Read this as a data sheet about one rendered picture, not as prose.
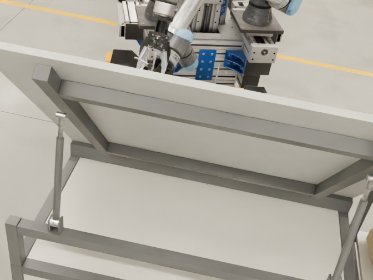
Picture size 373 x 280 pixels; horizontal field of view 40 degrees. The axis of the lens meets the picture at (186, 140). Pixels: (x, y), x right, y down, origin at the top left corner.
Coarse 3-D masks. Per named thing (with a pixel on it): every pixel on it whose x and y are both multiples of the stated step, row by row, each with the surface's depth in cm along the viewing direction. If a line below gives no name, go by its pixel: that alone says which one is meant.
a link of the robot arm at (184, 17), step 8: (184, 0) 218; (192, 0) 215; (200, 0) 216; (184, 8) 216; (192, 8) 216; (176, 16) 217; (184, 16) 216; (192, 16) 217; (176, 24) 217; (184, 24) 217; (168, 32) 217; (168, 40) 217
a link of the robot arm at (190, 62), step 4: (192, 48) 210; (192, 52) 210; (188, 56) 209; (192, 56) 211; (196, 56) 215; (180, 60) 211; (184, 60) 210; (188, 60) 211; (192, 60) 212; (196, 60) 215; (180, 64) 216; (184, 64) 213; (188, 64) 213; (192, 64) 214; (196, 64) 216; (184, 68) 216; (188, 68) 215; (192, 68) 216
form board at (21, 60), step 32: (0, 64) 130; (32, 64) 124; (64, 64) 119; (96, 64) 116; (32, 96) 156; (160, 96) 127; (192, 96) 122; (224, 96) 117; (256, 96) 114; (64, 128) 195; (128, 128) 171; (160, 128) 161; (192, 128) 153; (320, 128) 125; (352, 128) 120; (224, 160) 190; (256, 160) 177; (288, 160) 167; (320, 160) 158; (352, 160) 149; (352, 192) 198
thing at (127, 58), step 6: (114, 54) 133; (120, 54) 132; (126, 54) 131; (132, 54) 131; (114, 60) 132; (120, 60) 131; (126, 60) 131; (132, 60) 132; (132, 66) 132; (150, 66) 130
